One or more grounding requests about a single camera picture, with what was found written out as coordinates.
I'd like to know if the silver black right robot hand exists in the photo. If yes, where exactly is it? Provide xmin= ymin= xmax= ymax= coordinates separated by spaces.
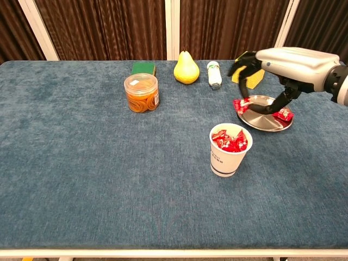
xmin=227 ymin=46 xmax=341 ymax=115

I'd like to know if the red candy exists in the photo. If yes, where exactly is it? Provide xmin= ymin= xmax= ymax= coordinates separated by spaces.
xmin=212 ymin=129 xmax=228 ymax=141
xmin=216 ymin=139 xmax=236 ymax=152
xmin=272 ymin=107 xmax=295 ymax=122
xmin=233 ymin=98 xmax=253 ymax=115
xmin=233 ymin=129 xmax=248 ymax=152

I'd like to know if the silver metal plate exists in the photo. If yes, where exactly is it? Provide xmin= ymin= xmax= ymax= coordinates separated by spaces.
xmin=236 ymin=94 xmax=295 ymax=133

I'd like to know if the white paper cup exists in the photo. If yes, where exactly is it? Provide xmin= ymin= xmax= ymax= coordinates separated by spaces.
xmin=209 ymin=122 xmax=253 ymax=178

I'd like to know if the brown pleated screen panel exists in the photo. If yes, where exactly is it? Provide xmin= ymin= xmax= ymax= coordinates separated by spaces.
xmin=179 ymin=0 xmax=290 ymax=61
xmin=282 ymin=0 xmax=348 ymax=65
xmin=0 ymin=0 xmax=46 ymax=65
xmin=34 ymin=0 xmax=167 ymax=61

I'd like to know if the yellow foam cube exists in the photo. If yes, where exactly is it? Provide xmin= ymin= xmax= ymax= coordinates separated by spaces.
xmin=231 ymin=51 xmax=266 ymax=90

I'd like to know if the small white bottle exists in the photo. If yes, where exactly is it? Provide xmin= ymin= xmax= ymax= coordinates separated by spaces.
xmin=206 ymin=60 xmax=223 ymax=91

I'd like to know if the yellow pear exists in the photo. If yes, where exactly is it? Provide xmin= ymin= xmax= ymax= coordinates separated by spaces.
xmin=173 ymin=48 xmax=201 ymax=85

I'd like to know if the green yellow sponge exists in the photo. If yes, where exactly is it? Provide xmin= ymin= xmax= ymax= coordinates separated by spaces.
xmin=130 ymin=62 xmax=157 ymax=77

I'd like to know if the clear jar of rubber bands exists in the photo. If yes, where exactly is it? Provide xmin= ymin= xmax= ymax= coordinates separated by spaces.
xmin=123 ymin=73 xmax=160 ymax=114

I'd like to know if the blue fabric table cover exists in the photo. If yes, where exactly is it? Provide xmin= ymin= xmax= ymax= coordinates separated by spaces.
xmin=0 ymin=59 xmax=348 ymax=250

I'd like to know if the white screen frame post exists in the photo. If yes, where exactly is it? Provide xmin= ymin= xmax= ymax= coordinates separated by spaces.
xmin=164 ymin=0 xmax=181 ymax=61
xmin=17 ymin=0 xmax=60 ymax=61
xmin=274 ymin=0 xmax=301 ymax=49

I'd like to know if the white table frame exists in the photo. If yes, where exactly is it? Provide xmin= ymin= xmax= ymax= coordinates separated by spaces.
xmin=0 ymin=247 xmax=348 ymax=261

